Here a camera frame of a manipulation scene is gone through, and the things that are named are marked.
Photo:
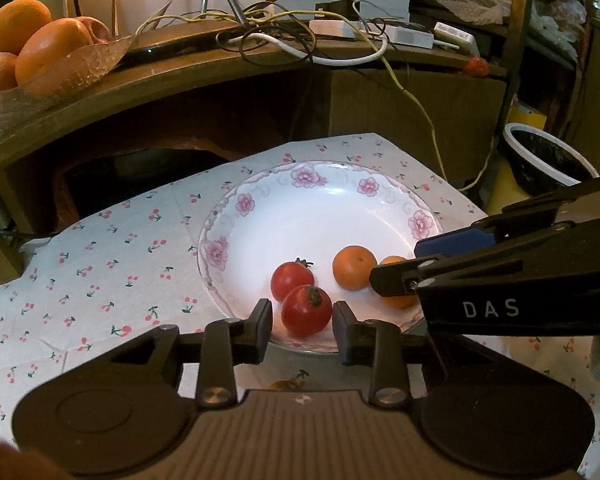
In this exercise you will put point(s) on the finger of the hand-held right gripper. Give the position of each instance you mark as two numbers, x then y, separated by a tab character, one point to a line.
452	243
395	280

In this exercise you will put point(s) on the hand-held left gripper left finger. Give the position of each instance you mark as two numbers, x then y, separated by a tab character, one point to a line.
263	321

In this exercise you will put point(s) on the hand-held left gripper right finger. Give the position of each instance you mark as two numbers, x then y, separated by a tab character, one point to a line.
341	325

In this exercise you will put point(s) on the small tangerine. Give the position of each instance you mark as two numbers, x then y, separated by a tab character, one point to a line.
399	303

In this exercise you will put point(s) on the large red tomato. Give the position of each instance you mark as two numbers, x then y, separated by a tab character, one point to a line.
305	312

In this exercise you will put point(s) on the white floral plate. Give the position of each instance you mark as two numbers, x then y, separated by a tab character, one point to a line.
305	220

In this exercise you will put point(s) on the large tangerine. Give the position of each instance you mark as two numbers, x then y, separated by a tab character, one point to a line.
352	267

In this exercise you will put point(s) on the small red tomato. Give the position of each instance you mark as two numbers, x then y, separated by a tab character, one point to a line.
290	280

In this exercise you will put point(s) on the trash bin with black bag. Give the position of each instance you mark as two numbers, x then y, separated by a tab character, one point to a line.
545	165

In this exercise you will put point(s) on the cherry print tablecloth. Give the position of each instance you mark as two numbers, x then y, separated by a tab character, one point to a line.
105	270

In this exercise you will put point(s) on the small red fruit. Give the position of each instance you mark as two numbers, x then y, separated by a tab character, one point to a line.
476	67

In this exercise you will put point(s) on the white plug device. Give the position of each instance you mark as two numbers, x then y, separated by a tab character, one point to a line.
457	36

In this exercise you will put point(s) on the white power adapter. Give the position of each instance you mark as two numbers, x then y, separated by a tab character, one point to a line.
411	36

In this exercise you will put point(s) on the flat white box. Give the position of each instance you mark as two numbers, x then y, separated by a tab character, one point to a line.
337	30

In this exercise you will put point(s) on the bubble wrap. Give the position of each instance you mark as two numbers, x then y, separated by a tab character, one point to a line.
460	0

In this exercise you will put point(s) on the wooden cabinet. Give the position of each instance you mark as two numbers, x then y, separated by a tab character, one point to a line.
205	77

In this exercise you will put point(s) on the black power adapter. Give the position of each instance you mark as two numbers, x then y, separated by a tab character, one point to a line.
337	10

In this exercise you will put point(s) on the flat black tray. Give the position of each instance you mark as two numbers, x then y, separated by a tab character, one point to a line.
180	45

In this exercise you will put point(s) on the glass fruit bowl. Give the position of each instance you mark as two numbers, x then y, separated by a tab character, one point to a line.
80	67

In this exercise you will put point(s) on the red apple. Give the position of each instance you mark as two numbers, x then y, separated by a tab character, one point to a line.
99	30

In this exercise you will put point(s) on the wooden post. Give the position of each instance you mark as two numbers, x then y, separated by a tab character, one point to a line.
522	35

